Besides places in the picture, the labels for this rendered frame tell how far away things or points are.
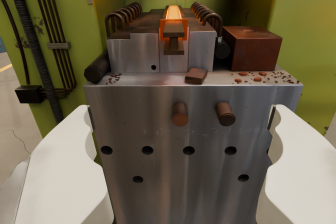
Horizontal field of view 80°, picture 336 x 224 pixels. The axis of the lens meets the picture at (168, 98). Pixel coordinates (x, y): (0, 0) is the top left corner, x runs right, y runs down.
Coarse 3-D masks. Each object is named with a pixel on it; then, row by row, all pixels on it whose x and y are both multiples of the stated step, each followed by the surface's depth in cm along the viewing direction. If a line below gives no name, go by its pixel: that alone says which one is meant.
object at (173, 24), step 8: (168, 8) 56; (176, 8) 55; (168, 16) 42; (176, 16) 41; (160, 24) 34; (168, 24) 31; (176, 24) 31; (184, 24) 34; (160, 32) 35; (168, 32) 26; (176, 32) 26; (184, 32) 35; (168, 40) 32; (176, 40) 26; (168, 48) 28; (176, 48) 27
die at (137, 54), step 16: (144, 16) 63; (160, 16) 55; (192, 16) 53; (128, 32) 42; (144, 32) 37; (192, 32) 36; (208, 32) 36; (112, 48) 38; (128, 48) 38; (144, 48) 38; (160, 48) 38; (192, 48) 37; (208, 48) 37; (112, 64) 39; (128, 64) 39; (144, 64) 39; (160, 64) 39; (176, 64) 39; (192, 64) 39; (208, 64) 39
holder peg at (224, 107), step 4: (220, 104) 35; (224, 104) 35; (228, 104) 35; (216, 108) 35; (220, 108) 34; (224, 108) 34; (228, 108) 34; (216, 112) 35; (220, 112) 34; (224, 112) 33; (228, 112) 33; (232, 112) 33; (220, 116) 33; (224, 116) 33; (228, 116) 33; (232, 116) 33; (220, 120) 33; (224, 120) 33; (228, 120) 33; (232, 120) 33; (224, 124) 33; (228, 124) 33
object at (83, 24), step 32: (0, 0) 47; (32, 0) 47; (64, 0) 47; (96, 0) 49; (0, 32) 51; (64, 32) 50; (96, 32) 50; (32, 64) 55; (64, 64) 54; (96, 160) 72
